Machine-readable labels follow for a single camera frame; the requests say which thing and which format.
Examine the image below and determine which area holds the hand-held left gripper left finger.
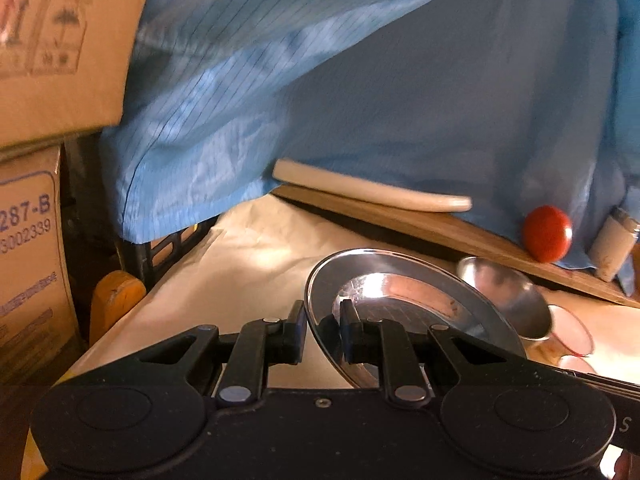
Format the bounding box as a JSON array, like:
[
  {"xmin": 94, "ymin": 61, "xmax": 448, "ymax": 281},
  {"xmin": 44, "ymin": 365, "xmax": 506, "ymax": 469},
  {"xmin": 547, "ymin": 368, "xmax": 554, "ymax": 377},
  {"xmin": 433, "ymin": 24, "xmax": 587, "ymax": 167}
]
[{"xmin": 135, "ymin": 300, "xmax": 308, "ymax": 406}]

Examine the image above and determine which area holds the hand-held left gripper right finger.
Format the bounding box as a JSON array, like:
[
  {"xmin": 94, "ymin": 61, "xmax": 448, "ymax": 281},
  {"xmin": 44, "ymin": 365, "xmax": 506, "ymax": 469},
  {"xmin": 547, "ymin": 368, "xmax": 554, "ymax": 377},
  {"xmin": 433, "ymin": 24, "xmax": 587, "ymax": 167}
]
[{"xmin": 339, "ymin": 299, "xmax": 506, "ymax": 406}]

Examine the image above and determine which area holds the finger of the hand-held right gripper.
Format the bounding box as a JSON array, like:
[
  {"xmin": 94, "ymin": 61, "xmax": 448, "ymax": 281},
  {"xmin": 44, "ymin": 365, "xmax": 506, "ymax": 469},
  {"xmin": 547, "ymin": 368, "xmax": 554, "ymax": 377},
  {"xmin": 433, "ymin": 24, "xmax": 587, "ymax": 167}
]
[{"xmin": 555, "ymin": 367, "xmax": 640, "ymax": 400}]

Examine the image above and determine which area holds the red-rimmed white bowl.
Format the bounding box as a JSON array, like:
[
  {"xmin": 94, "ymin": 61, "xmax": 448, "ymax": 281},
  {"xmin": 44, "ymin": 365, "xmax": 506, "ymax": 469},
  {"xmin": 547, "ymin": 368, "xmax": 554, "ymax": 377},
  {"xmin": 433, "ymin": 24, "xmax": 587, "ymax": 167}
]
[
  {"xmin": 547, "ymin": 305, "xmax": 596, "ymax": 357},
  {"xmin": 557, "ymin": 355, "xmax": 599, "ymax": 376}
]

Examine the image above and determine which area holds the stainless steel plate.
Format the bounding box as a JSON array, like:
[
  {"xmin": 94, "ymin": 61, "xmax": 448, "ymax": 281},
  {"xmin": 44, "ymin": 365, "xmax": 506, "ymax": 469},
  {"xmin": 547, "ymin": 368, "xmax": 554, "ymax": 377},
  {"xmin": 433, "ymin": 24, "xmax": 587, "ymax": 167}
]
[{"xmin": 305, "ymin": 247, "xmax": 528, "ymax": 391}]

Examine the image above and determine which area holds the stainless steel bowl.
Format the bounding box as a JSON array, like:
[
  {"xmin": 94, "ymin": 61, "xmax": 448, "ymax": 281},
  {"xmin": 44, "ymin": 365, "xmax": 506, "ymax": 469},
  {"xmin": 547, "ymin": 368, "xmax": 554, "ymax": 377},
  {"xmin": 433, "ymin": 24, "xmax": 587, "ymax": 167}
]
[{"xmin": 456, "ymin": 256, "xmax": 553, "ymax": 341}]

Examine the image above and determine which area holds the white paper table cover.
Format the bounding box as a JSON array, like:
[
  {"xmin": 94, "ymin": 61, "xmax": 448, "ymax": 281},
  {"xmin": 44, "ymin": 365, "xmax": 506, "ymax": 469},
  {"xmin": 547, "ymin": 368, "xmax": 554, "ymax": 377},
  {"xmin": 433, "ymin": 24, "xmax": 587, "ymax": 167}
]
[{"xmin": 65, "ymin": 195, "xmax": 640, "ymax": 391}]

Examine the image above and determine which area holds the white ceramic cup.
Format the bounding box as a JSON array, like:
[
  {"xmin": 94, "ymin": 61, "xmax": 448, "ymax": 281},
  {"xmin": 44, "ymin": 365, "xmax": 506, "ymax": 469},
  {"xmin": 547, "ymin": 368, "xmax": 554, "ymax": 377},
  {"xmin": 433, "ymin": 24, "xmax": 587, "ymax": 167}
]
[{"xmin": 589, "ymin": 208, "xmax": 640, "ymax": 282}]

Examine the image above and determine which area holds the cream flat stick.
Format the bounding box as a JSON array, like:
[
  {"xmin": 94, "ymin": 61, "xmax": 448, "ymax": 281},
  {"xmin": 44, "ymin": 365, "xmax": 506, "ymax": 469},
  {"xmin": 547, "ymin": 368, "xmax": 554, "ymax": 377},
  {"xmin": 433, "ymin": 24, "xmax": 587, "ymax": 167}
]
[{"xmin": 272, "ymin": 158, "xmax": 472, "ymax": 212}]

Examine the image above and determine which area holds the wooden shelf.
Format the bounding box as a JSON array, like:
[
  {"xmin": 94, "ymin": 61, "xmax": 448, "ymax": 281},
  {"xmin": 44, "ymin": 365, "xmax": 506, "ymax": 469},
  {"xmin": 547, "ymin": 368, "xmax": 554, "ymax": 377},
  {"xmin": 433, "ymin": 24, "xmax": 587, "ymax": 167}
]
[{"xmin": 272, "ymin": 185, "xmax": 640, "ymax": 308}]

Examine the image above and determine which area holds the black plastic crate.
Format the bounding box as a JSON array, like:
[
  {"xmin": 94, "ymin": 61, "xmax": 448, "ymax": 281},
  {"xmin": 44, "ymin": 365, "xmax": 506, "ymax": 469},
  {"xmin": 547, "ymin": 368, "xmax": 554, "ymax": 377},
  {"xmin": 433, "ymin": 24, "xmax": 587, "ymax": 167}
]
[{"xmin": 115, "ymin": 215, "xmax": 218, "ymax": 286}]

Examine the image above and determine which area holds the red tomato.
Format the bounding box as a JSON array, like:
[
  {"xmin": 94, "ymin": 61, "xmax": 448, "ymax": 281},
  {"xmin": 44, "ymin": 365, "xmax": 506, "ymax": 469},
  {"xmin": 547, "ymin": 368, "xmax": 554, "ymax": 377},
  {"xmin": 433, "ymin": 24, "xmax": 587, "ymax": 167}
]
[{"xmin": 522, "ymin": 205, "xmax": 574, "ymax": 264}]

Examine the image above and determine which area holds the yellow wooden chair part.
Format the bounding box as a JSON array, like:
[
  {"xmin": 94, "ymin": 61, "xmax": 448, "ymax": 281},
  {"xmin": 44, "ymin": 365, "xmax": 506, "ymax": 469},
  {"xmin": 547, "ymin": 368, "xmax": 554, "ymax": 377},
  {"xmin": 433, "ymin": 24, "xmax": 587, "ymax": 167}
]
[{"xmin": 90, "ymin": 270, "xmax": 147, "ymax": 346}]

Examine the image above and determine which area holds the blue-printed cardboard box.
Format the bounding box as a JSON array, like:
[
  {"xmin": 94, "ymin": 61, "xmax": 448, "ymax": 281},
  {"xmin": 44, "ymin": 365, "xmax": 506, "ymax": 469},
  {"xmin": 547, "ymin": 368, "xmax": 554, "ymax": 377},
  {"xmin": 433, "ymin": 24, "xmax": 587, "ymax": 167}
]
[{"xmin": 0, "ymin": 145, "xmax": 86, "ymax": 386}]

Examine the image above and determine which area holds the large cardboard box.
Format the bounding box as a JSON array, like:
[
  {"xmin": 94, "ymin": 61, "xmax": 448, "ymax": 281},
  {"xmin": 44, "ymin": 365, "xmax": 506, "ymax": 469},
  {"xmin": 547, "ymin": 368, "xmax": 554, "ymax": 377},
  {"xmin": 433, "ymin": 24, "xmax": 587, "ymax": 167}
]
[{"xmin": 0, "ymin": 0, "xmax": 161, "ymax": 148}]

